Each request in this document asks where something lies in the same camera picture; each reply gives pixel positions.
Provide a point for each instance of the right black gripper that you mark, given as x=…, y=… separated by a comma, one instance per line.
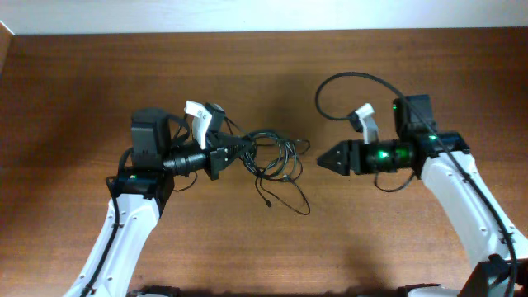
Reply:
x=343, y=157

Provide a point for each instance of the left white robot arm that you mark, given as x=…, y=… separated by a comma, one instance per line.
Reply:
x=142, y=186

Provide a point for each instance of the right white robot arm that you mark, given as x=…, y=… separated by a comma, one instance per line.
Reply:
x=496, y=249

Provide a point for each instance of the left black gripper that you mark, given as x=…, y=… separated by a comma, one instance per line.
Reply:
x=218, y=157

